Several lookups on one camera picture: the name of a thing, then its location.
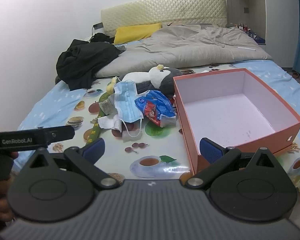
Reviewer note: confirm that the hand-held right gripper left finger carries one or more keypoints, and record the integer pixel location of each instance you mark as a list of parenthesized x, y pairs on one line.
[(95, 148)]

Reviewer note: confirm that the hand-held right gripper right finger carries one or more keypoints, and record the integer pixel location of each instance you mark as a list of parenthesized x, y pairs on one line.
[(210, 150)]

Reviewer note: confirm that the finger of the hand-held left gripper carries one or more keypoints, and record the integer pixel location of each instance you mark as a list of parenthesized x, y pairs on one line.
[(62, 133)]

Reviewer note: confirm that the orange cardboard box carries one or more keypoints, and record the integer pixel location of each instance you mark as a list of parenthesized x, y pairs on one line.
[(227, 107)]

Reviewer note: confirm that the blue face mask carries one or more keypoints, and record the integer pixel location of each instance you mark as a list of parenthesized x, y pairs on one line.
[(126, 102)]

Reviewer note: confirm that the blue snack bag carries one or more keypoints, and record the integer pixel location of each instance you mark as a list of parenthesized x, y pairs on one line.
[(155, 105)]

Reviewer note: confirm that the person's left hand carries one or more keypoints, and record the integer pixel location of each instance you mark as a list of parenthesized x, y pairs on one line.
[(2, 195)]

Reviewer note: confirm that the white tissue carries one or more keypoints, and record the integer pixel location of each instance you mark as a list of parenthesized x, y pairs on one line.
[(106, 122)]

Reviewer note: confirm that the light blue bed sheet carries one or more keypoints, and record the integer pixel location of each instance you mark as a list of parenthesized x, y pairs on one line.
[(55, 102)]

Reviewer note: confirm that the black clothing pile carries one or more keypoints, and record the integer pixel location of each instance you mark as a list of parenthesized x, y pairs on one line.
[(85, 60)]

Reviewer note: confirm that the grey white penguin plush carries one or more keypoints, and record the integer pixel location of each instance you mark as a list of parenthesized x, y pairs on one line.
[(160, 77)]

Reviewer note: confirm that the small black cloth bundle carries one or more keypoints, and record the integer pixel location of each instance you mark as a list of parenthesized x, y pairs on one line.
[(101, 37)]

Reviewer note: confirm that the grey duvet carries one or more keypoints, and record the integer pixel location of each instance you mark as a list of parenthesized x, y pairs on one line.
[(190, 47)]

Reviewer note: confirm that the white pen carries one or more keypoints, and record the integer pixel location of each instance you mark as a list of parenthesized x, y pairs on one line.
[(247, 48)]

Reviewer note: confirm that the dark blue box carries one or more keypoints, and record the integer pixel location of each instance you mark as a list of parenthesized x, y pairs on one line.
[(258, 39)]

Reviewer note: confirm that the yellow pillow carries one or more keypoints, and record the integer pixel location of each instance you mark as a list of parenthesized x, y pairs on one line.
[(135, 32)]

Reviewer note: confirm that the row of small bottles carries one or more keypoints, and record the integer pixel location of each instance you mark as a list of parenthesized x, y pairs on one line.
[(241, 28)]

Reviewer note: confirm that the white wardrobe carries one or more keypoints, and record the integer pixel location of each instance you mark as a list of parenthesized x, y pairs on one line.
[(277, 17)]

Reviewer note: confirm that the cream quilted headboard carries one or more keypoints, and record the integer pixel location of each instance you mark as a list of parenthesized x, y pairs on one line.
[(165, 7)]

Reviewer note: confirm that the dark wall switch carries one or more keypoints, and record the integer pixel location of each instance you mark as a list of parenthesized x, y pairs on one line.
[(246, 10)]

